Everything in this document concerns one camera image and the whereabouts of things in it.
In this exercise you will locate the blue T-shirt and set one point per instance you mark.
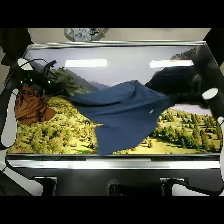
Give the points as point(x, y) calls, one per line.
point(126, 116)

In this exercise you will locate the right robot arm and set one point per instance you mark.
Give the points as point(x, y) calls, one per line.
point(213, 100)

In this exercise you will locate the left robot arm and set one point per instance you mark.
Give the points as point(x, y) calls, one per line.
point(8, 116)

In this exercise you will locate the dark green garment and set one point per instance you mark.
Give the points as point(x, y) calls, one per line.
point(68, 81)

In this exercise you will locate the brown garment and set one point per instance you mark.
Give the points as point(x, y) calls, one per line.
point(31, 106)

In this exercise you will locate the grey patterned garment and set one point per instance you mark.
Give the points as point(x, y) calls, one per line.
point(81, 34)

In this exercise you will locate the silver frame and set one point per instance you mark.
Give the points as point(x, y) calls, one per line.
point(113, 164)

